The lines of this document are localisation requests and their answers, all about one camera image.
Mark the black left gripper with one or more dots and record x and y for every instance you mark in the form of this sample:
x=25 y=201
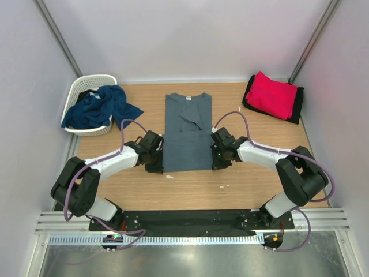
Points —
x=157 y=168

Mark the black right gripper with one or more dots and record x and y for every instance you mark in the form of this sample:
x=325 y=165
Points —
x=217 y=164

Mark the grey-blue t shirt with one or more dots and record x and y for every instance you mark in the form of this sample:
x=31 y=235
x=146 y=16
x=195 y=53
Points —
x=187 y=136

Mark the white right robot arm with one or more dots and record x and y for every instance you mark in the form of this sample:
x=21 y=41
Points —
x=300 y=175

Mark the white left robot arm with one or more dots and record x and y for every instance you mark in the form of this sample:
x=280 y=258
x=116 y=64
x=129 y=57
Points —
x=76 y=187

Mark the navy blue t shirt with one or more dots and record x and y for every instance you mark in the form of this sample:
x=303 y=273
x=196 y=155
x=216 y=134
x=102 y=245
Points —
x=112 y=103

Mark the folded pink t shirt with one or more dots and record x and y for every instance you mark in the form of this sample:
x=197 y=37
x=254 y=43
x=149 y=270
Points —
x=273 y=97

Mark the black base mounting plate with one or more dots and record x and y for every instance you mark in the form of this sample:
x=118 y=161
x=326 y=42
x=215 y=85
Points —
x=193 y=222

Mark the folded black t shirt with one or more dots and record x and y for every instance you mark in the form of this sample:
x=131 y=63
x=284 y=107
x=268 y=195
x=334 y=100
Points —
x=297 y=107

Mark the black garment in basket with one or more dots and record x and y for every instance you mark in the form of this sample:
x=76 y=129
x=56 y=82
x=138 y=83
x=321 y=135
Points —
x=88 y=96

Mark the white perforated laundry basket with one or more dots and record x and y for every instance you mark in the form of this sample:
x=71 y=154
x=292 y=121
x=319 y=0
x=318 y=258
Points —
x=82 y=84

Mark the white slotted cable duct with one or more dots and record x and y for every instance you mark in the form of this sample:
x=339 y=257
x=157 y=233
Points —
x=118 y=240

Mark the aluminium frame rail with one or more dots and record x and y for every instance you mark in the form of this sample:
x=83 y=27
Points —
x=321 y=219

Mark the right aluminium corner post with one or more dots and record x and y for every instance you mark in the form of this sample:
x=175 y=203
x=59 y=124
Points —
x=318 y=31

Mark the aluminium corner post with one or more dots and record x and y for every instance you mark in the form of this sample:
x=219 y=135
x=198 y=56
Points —
x=56 y=33
x=318 y=31

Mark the left aluminium corner post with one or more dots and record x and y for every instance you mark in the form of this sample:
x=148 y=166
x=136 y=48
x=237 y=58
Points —
x=56 y=33

